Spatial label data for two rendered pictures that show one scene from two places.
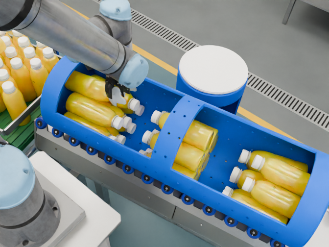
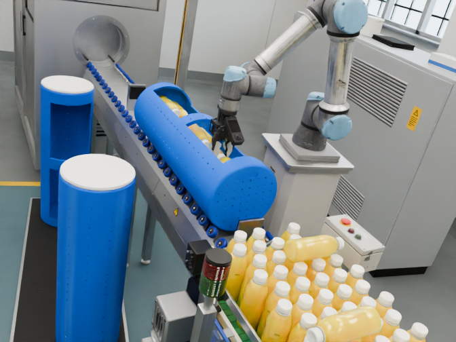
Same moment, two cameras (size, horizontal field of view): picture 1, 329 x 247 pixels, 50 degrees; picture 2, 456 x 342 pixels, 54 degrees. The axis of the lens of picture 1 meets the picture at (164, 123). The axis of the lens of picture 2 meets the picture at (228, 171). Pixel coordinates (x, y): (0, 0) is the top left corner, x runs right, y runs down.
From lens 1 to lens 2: 2.30 m
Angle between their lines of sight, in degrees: 96
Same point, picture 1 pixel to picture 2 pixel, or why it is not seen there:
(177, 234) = (140, 330)
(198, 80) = (125, 170)
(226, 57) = (74, 168)
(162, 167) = not seen: hidden behind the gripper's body
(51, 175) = (288, 155)
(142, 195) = not seen: hidden behind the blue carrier
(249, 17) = not seen: outside the picture
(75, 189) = (278, 147)
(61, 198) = (289, 140)
